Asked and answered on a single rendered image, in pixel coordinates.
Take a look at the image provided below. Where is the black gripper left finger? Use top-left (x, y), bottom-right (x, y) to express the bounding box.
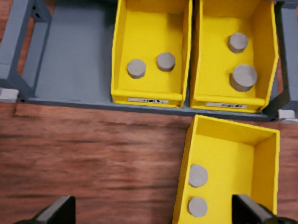
top-left (13, 196), bottom-right (76, 224)

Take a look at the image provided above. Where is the yellow bin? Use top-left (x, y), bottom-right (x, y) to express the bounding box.
top-left (190, 0), bottom-right (278, 113)
top-left (111, 0), bottom-right (192, 108)
top-left (172, 114), bottom-right (280, 224)

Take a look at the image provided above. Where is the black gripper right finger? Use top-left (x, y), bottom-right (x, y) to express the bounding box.
top-left (231, 194), bottom-right (298, 224)

